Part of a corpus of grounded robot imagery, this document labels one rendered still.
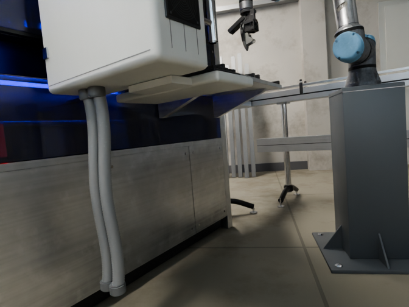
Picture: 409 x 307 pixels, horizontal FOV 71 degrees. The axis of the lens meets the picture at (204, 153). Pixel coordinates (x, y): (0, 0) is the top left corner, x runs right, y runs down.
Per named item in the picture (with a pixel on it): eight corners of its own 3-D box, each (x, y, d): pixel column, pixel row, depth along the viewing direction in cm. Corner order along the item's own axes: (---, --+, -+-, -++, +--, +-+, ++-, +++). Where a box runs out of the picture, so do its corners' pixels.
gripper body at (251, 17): (253, 29, 155) (252, 6, 154) (239, 33, 160) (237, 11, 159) (258, 32, 161) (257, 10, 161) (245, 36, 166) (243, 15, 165)
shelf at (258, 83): (131, 91, 134) (131, 87, 134) (211, 99, 192) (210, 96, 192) (220, 72, 107) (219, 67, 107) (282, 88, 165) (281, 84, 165)
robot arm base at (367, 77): (374, 88, 142) (373, 68, 141) (387, 84, 127) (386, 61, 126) (341, 92, 144) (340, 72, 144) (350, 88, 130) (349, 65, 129)
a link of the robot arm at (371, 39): (380, 65, 135) (378, 36, 134) (371, 62, 125) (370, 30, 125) (352, 70, 143) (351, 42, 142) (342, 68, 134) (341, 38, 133)
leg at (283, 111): (282, 192, 248) (276, 103, 242) (285, 190, 255) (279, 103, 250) (292, 193, 243) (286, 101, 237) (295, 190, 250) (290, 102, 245)
